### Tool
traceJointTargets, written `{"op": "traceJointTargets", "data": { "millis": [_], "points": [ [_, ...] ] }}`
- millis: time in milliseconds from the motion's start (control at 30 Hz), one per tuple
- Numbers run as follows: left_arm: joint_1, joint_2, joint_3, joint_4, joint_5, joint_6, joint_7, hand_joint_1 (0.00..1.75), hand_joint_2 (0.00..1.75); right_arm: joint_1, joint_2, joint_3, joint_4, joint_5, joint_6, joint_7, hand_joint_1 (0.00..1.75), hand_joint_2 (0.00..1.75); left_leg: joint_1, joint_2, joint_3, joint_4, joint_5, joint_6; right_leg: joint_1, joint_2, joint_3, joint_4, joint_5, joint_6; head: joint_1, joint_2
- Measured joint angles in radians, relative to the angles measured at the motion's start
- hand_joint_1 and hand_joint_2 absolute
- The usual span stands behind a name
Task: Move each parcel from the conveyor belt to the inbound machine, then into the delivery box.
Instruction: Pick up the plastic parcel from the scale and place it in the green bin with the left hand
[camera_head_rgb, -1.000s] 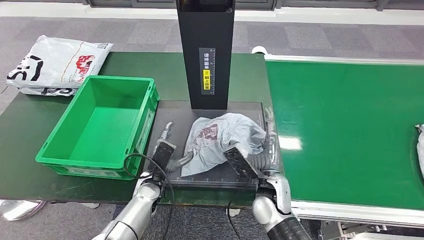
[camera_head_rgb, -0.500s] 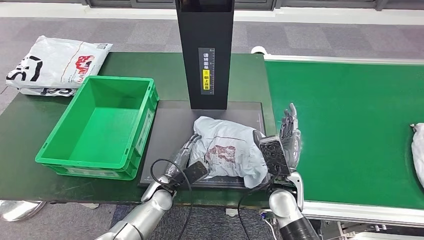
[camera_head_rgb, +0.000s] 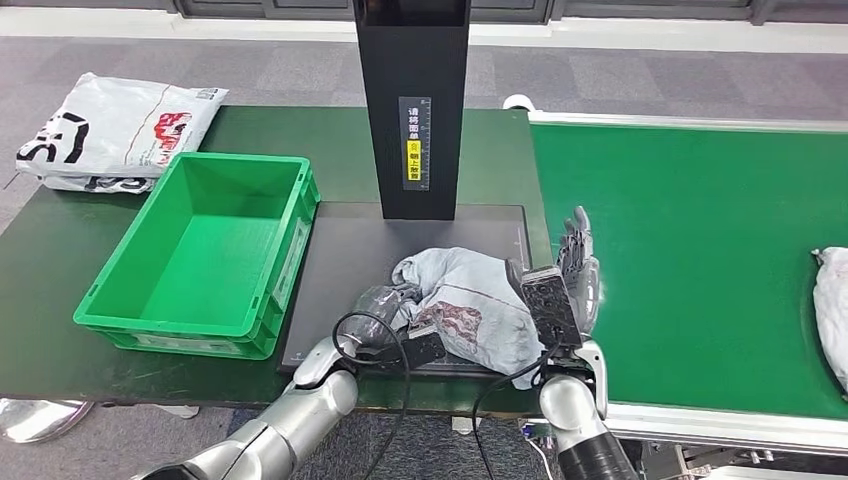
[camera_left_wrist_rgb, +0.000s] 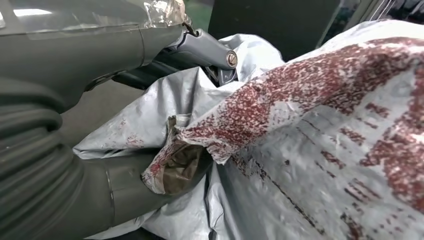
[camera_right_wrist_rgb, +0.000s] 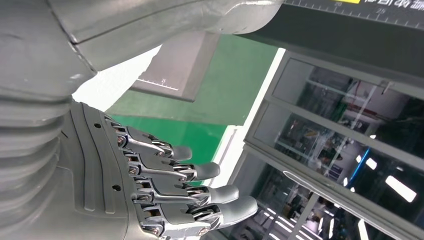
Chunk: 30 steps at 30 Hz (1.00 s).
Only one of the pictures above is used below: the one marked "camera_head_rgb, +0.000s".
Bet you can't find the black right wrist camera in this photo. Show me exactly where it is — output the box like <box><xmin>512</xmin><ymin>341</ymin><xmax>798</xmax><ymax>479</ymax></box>
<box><xmin>519</xmin><ymin>264</ymin><xmax>585</xmax><ymax>351</ymax></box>

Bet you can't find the grey parcel bag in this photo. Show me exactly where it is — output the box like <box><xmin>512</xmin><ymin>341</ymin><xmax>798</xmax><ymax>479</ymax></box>
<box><xmin>390</xmin><ymin>246</ymin><xmax>566</xmax><ymax>392</ymax></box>
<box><xmin>810</xmin><ymin>246</ymin><xmax>848</xmax><ymax>397</ymax></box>

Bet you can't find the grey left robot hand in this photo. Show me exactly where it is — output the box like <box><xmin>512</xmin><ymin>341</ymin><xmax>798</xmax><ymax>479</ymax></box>
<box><xmin>343</xmin><ymin>284</ymin><xmax>417</xmax><ymax>352</ymax></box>

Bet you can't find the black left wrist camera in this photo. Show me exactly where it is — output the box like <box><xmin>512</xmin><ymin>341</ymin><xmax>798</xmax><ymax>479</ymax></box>
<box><xmin>396</xmin><ymin>321</ymin><xmax>449</xmax><ymax>372</ymax></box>

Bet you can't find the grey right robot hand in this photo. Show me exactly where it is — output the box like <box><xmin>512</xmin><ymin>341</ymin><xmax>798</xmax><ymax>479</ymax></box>
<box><xmin>504</xmin><ymin>205</ymin><xmax>602</xmax><ymax>337</ymax></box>

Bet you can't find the aluminium conveyor frame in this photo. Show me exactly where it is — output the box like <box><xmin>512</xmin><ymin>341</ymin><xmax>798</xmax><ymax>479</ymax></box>
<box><xmin>519</xmin><ymin>109</ymin><xmax>848</xmax><ymax>480</ymax></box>

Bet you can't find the white bag black red print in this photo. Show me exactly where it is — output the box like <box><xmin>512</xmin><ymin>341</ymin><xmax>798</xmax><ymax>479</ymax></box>
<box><xmin>15</xmin><ymin>72</ymin><xmax>230</xmax><ymax>180</ymax></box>

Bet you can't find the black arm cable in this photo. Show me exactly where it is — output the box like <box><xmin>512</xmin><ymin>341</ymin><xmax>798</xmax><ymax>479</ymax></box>
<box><xmin>470</xmin><ymin>344</ymin><xmax>566</xmax><ymax>480</ymax></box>
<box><xmin>330</xmin><ymin>310</ymin><xmax>413</xmax><ymax>480</ymax></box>

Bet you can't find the green plastic crate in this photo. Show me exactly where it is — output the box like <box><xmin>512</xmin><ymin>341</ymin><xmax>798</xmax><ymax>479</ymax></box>
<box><xmin>72</xmin><ymin>152</ymin><xmax>322</xmax><ymax>362</ymax></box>

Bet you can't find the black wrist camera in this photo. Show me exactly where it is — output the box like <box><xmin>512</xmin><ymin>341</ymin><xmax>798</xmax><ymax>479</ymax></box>
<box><xmin>519</xmin><ymin>264</ymin><xmax>585</xmax><ymax>351</ymax></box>
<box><xmin>396</xmin><ymin>321</ymin><xmax>449</xmax><ymax>372</ymax></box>

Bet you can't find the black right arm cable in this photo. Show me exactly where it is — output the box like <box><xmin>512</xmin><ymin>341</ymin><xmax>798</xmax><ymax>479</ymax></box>
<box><xmin>470</xmin><ymin>344</ymin><xmax>566</xmax><ymax>480</ymax></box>

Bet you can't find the thin white cable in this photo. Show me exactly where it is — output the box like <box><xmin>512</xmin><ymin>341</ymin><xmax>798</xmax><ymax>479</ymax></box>
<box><xmin>524</xmin><ymin>433</ymin><xmax>555</xmax><ymax>480</ymax></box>

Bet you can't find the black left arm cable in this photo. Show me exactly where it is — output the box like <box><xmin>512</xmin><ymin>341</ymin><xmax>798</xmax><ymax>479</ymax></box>
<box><xmin>330</xmin><ymin>310</ymin><xmax>413</xmax><ymax>480</ymax></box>

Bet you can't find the green conveyor belt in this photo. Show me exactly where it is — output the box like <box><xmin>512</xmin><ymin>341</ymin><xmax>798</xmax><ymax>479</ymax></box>
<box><xmin>529</xmin><ymin>122</ymin><xmax>848</xmax><ymax>420</ymax></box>

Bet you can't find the shiny silver round base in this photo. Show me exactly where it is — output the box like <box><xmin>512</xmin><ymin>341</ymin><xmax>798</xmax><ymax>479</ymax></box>
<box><xmin>0</xmin><ymin>399</ymin><xmax>94</xmax><ymax>444</ymax></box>

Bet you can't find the black inbound scanner machine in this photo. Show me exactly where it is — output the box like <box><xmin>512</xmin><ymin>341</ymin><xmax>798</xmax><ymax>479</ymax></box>
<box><xmin>278</xmin><ymin>0</ymin><xmax>552</xmax><ymax>381</ymax></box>

